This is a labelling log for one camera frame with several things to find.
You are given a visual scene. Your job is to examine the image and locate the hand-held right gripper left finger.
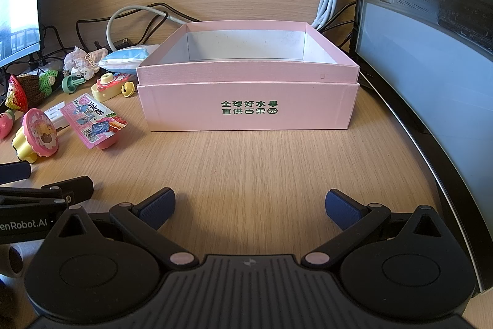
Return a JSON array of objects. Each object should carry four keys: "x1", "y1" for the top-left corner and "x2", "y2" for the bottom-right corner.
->
[{"x1": 57, "y1": 187, "x2": 197, "y2": 270}]

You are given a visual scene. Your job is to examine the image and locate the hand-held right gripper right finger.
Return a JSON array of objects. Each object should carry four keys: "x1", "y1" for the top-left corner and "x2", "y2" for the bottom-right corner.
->
[{"x1": 301, "y1": 189, "x2": 443, "y2": 270}]

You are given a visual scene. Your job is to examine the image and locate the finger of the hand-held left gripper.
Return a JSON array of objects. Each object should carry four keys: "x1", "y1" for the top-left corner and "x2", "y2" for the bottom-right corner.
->
[
  {"x1": 0, "y1": 176, "x2": 95, "y2": 213},
  {"x1": 0, "y1": 162, "x2": 32, "y2": 185}
]

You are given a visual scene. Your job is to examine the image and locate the yellow pink flower toy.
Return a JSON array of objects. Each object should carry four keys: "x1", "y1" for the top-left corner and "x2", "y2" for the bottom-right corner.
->
[{"x1": 11, "y1": 107, "x2": 61, "y2": 164}]

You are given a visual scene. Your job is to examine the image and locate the pink peach toy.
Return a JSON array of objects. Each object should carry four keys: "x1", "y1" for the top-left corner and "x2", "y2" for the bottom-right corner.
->
[{"x1": 0, "y1": 109, "x2": 18, "y2": 140}]

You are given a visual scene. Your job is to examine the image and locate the small white box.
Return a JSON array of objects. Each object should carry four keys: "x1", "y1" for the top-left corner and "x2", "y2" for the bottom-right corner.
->
[{"x1": 45, "y1": 102, "x2": 72, "y2": 130}]

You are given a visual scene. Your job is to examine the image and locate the pink jelly cup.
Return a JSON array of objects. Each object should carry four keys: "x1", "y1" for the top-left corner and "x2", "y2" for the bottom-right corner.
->
[{"x1": 61, "y1": 92, "x2": 128, "y2": 151}]

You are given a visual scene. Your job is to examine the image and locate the red woven strawberry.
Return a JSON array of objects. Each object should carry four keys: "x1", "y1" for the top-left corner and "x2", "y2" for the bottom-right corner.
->
[{"x1": 4, "y1": 74, "x2": 30, "y2": 113}]

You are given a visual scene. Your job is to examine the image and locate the brown green crochet doll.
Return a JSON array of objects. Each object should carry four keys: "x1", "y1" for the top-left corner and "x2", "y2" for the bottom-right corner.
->
[{"x1": 17, "y1": 67, "x2": 59, "y2": 110}]

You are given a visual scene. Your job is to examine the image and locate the green plastic toy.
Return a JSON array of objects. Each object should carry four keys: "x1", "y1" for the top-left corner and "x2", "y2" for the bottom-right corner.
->
[{"x1": 61, "y1": 74, "x2": 92, "y2": 94}]

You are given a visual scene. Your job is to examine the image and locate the yellow toy camera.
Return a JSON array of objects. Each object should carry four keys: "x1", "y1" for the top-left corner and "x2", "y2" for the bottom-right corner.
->
[{"x1": 91, "y1": 72, "x2": 125, "y2": 103}]

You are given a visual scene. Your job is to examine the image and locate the white lace scrunchie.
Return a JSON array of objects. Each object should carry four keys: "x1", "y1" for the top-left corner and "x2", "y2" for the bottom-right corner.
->
[{"x1": 63, "y1": 46, "x2": 109, "y2": 80}]

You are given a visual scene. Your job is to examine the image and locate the pink cardboard box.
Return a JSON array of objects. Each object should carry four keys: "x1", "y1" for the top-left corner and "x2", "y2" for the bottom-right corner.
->
[{"x1": 136, "y1": 20, "x2": 361, "y2": 132}]

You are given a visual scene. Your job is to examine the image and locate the blue tissue packet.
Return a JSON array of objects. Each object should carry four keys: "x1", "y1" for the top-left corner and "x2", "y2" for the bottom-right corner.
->
[{"x1": 98, "y1": 44, "x2": 159, "y2": 74}]

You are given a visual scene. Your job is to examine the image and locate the white power strip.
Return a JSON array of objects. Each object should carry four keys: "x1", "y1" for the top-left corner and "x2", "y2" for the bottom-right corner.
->
[{"x1": 23, "y1": 56, "x2": 67, "y2": 74}]

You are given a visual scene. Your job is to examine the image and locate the black cable tangle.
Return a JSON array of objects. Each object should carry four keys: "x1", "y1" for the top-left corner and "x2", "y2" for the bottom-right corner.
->
[{"x1": 39, "y1": 19, "x2": 116, "y2": 63}]

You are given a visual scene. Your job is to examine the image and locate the grey cable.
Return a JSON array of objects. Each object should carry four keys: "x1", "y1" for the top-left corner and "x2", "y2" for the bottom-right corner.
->
[{"x1": 106, "y1": 5, "x2": 201, "y2": 51}]

